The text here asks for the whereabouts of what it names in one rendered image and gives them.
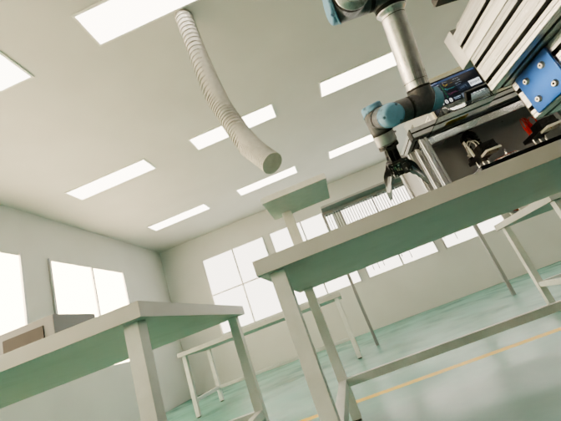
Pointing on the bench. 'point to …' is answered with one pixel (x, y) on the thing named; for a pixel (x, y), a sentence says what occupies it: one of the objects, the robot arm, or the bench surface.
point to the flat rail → (476, 122)
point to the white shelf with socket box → (296, 202)
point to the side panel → (414, 185)
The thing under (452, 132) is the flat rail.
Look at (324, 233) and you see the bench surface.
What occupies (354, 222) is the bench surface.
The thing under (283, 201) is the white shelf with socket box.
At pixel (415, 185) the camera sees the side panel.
